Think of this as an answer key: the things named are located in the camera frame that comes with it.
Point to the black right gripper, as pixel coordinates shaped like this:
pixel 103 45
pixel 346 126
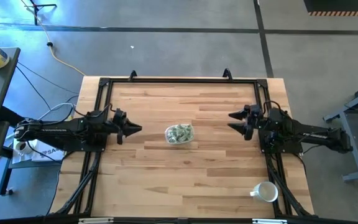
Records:
pixel 257 119

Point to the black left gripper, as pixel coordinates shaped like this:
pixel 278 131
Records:
pixel 120 124

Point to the clear plastic bin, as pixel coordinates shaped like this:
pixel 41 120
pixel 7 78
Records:
pixel 165 133

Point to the green white sweetener packet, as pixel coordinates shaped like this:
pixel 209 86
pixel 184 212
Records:
pixel 186 129
pixel 179 128
pixel 188 137
pixel 181 137
pixel 171 130
pixel 173 138

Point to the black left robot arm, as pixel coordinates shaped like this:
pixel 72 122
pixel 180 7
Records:
pixel 61 130

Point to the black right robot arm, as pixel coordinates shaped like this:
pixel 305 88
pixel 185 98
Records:
pixel 315 137

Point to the white ceramic mug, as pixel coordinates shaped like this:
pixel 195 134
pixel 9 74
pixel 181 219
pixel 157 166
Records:
pixel 266 191

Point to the white printed booklet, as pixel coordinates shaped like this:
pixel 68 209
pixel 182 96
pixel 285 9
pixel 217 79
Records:
pixel 47 154

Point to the silver metal plate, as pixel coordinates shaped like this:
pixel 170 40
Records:
pixel 269 221
pixel 95 220

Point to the low blue-legged side table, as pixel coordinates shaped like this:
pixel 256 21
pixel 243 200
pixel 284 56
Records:
pixel 26 165

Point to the white cup with coffee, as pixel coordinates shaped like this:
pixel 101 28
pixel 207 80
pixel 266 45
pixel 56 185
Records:
pixel 20 148

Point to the black desk support beam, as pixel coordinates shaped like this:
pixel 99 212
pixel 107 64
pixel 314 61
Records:
pixel 9 113

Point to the black tripod stand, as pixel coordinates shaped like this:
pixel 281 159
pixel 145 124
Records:
pixel 36 15

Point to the black mat with hazard stripes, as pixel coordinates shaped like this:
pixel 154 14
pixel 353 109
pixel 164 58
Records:
pixel 337 6

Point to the black arched frame bracket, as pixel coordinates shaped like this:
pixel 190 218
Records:
pixel 227 74
pixel 132 74

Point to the black aluminium table frame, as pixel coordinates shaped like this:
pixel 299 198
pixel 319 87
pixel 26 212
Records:
pixel 182 80

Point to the grey metal table frame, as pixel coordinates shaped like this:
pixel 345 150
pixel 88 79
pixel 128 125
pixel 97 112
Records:
pixel 355 155

